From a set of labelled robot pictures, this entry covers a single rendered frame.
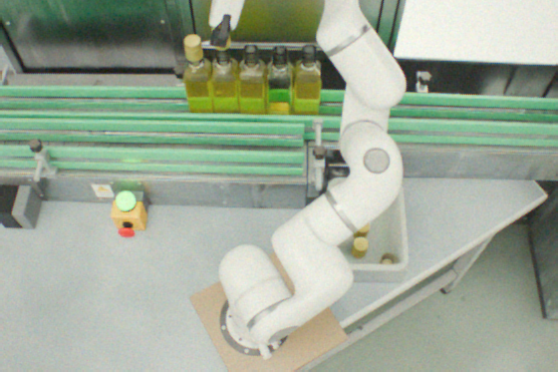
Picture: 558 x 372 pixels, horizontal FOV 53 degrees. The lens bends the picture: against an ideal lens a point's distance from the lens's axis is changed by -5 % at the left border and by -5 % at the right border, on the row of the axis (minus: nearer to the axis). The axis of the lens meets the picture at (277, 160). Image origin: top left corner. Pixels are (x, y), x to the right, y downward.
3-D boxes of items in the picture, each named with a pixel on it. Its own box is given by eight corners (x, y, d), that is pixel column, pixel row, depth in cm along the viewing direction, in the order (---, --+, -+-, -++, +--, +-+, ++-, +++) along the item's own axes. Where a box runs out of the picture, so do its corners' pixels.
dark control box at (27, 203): (43, 201, 143) (31, 185, 135) (36, 230, 138) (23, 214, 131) (12, 199, 143) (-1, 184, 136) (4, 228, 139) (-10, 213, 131)
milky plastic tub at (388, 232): (396, 195, 143) (402, 178, 136) (402, 282, 131) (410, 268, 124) (325, 193, 143) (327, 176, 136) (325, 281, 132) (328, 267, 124)
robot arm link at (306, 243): (334, 200, 106) (384, 273, 99) (229, 276, 109) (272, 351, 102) (318, 186, 98) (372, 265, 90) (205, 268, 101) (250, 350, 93)
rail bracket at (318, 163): (322, 140, 136) (326, 107, 125) (323, 204, 127) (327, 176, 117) (309, 139, 136) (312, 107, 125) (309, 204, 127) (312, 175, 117)
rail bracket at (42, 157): (63, 170, 133) (44, 138, 121) (56, 198, 129) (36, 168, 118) (47, 170, 133) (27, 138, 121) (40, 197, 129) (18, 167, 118)
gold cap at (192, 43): (203, 48, 120) (201, 33, 116) (202, 61, 118) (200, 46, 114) (186, 49, 120) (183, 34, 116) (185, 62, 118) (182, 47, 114)
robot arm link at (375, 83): (290, 88, 91) (287, 80, 106) (368, 194, 95) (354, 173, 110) (375, 26, 89) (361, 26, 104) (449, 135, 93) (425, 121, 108)
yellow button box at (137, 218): (149, 205, 142) (143, 190, 136) (145, 233, 138) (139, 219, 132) (122, 204, 142) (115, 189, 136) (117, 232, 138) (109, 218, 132)
